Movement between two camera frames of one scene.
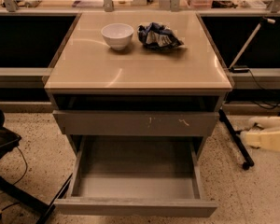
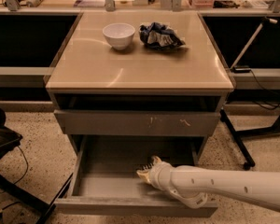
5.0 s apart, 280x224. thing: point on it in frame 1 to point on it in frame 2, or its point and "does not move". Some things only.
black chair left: [2, 140] does not move
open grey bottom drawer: [135, 176] does not move
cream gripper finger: [271, 122] to [156, 160]
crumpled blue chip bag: [158, 36] does not move
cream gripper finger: [271, 140] to [144, 174]
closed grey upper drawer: [133, 122] does not move
